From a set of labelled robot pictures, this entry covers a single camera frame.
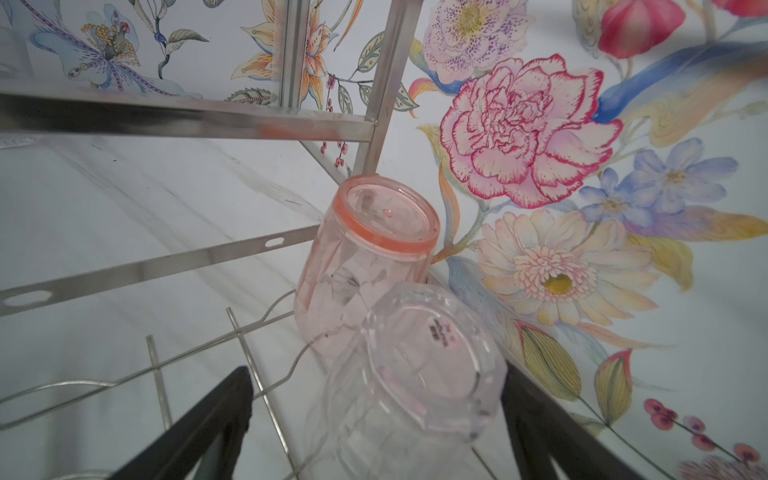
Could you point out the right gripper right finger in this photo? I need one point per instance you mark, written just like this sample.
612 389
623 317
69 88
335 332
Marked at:
543 435

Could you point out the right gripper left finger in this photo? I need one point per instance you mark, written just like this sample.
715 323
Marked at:
206 442

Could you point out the chrome two-tier dish rack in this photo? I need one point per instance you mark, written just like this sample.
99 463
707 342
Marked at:
77 395

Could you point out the pink glass cup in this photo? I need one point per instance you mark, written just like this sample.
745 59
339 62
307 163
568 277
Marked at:
376 233

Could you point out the clear glass cup small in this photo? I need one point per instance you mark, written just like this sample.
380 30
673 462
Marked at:
419 382

